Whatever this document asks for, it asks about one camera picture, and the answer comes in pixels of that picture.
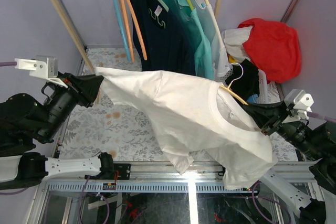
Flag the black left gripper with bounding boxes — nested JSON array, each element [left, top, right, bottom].
[[41, 70, 107, 140]]

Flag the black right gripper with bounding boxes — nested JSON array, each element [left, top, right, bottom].
[[243, 97, 324, 158]]

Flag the pale yellow wavy hanger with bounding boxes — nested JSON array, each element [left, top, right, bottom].
[[219, 62, 248, 105]]

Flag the white t shirt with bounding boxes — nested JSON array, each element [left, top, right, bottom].
[[96, 67, 277, 190]]

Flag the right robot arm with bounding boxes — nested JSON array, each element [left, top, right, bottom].
[[242, 97, 335, 223]]

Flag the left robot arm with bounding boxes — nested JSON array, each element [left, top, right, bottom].
[[1, 73, 115, 190]]

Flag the orange plastic hanger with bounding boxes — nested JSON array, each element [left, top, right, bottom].
[[119, 0, 134, 62], [125, 0, 148, 60]]

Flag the navy blue hanging shirt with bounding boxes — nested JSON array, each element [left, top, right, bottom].
[[130, 0, 196, 76]]

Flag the blue plastic hanger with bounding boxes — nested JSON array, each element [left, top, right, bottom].
[[113, 0, 131, 61]]

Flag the light blue hanging shirt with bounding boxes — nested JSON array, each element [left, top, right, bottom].
[[190, 0, 230, 81]]

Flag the teal hanging shirt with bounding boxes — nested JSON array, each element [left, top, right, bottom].
[[162, 0, 214, 80]]

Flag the cream white hanger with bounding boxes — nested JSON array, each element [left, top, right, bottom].
[[191, 0, 224, 49]]

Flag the white laundry basket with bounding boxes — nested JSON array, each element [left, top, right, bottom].
[[215, 63, 269, 104]]

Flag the black clothes in basket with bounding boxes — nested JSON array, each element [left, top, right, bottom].
[[225, 59, 260, 101]]

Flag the floral table cloth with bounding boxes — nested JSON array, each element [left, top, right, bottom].
[[55, 48, 302, 163]]

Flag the red cloth pile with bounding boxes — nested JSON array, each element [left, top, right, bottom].
[[237, 18, 302, 83]]

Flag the white crumpled cloth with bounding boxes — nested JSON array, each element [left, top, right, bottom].
[[221, 26, 252, 62]]

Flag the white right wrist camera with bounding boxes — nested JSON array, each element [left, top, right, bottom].
[[283, 89, 314, 123]]

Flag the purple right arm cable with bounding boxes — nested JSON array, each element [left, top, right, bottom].
[[307, 111, 336, 124]]

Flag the aluminium mounting rail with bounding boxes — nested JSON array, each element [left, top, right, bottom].
[[43, 158, 314, 182]]

